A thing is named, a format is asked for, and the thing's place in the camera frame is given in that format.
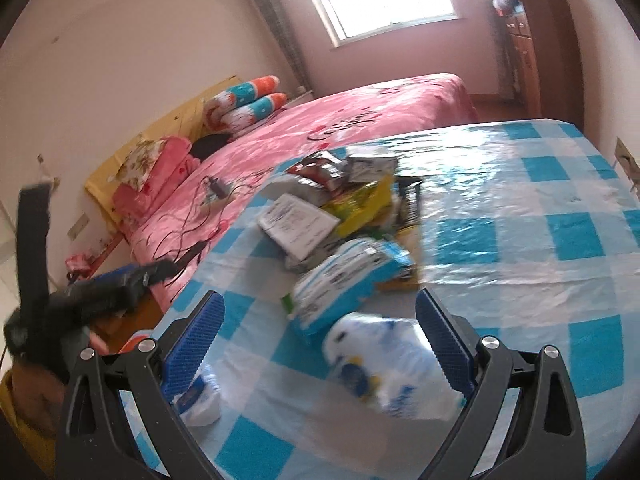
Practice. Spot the black packet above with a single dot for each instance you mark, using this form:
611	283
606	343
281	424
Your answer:
410	205

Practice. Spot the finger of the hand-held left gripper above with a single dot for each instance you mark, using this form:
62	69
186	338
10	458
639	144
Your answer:
120	277
157	270

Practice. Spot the black cloth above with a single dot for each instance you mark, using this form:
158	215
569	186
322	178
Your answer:
210	145

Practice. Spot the orange blue patterned bolster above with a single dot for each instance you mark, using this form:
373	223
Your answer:
255	110

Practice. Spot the wooden cabinet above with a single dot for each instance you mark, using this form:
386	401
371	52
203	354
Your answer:
545	50

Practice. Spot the black power adapter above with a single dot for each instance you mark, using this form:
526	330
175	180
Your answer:
217	187

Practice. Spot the yellow snack bag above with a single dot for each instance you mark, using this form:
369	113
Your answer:
360	205

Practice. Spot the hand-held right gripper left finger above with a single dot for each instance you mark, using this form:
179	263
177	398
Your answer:
195	345

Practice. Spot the white blue plastic bag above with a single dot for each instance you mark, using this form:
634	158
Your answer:
395	360

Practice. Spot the pink pillows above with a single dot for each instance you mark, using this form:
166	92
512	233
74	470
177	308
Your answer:
172	167

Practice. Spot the blue white packet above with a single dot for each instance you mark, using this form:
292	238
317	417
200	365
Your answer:
340	285

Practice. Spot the pink toy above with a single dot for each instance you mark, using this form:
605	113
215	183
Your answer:
77	262

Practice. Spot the white standing air conditioner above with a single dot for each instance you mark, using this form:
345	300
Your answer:
272	20

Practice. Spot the bed with pink cover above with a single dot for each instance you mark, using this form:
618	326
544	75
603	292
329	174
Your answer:
350	110

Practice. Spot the yellow headboard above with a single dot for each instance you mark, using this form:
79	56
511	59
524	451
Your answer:
175	115

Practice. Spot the white paper box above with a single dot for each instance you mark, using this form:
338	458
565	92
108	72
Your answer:
295	222

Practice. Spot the floral pillow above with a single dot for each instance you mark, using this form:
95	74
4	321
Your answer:
142	160

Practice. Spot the silver packet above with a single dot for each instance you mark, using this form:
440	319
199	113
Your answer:
370	165

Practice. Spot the red dark snack packet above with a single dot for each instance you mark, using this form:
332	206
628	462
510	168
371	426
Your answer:
320	170

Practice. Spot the person's left forearm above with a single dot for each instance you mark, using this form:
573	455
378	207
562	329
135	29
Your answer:
27	400

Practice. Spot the striped rolled blanket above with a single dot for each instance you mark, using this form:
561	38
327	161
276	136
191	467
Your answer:
245	91

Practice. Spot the brown cardboard piece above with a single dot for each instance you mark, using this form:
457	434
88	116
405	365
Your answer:
395	286

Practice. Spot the white nightstand red top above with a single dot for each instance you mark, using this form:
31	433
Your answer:
106	255

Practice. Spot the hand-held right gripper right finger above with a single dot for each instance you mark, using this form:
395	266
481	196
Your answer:
445	340

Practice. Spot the white power strip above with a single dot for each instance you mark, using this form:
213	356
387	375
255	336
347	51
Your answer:
210	201

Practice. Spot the small white blue wrapper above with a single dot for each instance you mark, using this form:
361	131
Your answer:
200	400

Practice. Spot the blue white checkered tablecloth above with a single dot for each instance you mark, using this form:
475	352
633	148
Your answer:
550	260

